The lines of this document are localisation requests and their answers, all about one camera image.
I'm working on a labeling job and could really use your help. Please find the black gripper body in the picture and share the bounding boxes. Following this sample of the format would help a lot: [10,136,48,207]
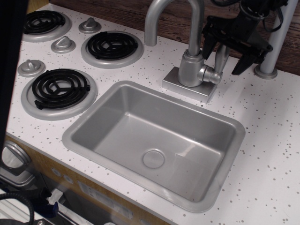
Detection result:
[203,4,273,63]

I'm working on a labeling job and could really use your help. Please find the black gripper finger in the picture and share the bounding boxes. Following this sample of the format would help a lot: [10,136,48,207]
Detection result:
[202,25,218,60]
[232,53,259,75]

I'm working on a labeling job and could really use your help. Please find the grey faucet lever handle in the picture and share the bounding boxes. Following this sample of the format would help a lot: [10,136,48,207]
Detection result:
[206,44,229,84]

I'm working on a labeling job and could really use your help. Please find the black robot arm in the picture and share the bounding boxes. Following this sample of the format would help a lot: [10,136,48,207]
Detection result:
[202,0,288,75]

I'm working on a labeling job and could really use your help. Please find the grey toy faucet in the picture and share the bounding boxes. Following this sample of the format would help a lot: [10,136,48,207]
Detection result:
[144,0,217,103]

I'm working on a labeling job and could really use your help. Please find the middle black coil burner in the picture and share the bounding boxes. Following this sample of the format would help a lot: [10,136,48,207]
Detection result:
[81,31,144,69]

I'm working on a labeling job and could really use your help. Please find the black coil burner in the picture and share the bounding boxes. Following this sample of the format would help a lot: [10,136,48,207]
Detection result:
[81,31,144,69]
[22,10,72,43]
[21,68,98,121]

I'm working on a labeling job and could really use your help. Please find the grey toy kitchen sink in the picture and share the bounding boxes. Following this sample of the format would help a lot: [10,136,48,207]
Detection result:
[62,81,245,213]

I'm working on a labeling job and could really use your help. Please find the rear grey stove knob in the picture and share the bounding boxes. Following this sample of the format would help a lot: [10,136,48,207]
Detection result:
[78,17,101,34]

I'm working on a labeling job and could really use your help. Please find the grey stove knob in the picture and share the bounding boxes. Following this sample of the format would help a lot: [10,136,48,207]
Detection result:
[51,36,76,54]
[78,17,101,34]
[17,60,46,77]

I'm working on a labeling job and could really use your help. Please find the middle grey stove knob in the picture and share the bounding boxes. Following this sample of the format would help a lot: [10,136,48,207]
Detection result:
[51,36,76,54]

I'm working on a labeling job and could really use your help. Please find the front black coil burner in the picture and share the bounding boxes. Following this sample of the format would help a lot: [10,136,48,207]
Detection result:
[21,68,98,121]

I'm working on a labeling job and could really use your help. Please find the rear black coil burner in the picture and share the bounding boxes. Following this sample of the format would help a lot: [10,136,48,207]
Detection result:
[22,10,72,43]

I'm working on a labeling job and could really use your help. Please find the front grey stove knob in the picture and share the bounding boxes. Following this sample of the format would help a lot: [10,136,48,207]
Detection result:
[17,60,46,77]

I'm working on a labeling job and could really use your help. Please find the dark foreground pole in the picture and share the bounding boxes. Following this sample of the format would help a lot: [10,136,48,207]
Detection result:
[0,0,28,150]

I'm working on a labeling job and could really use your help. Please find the blue clamp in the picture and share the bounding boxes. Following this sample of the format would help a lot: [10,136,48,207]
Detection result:
[44,202,59,218]

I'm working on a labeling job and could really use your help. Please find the grey vertical post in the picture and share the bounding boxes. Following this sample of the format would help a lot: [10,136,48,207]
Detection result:
[254,0,298,80]

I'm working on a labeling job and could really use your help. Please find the black coiled cable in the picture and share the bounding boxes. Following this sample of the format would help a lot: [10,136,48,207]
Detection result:
[0,191,35,222]

